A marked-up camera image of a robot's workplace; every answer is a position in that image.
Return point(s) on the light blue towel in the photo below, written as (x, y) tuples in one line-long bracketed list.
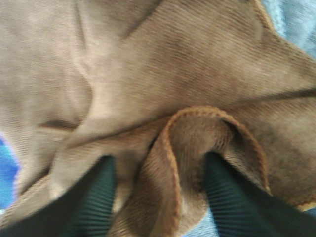
[(295, 20)]

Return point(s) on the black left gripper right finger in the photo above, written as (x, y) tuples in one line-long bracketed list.
[(241, 209)]

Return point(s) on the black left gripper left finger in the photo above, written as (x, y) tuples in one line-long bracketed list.
[(85, 210)]

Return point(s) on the brown towel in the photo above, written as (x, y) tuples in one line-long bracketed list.
[(156, 84)]

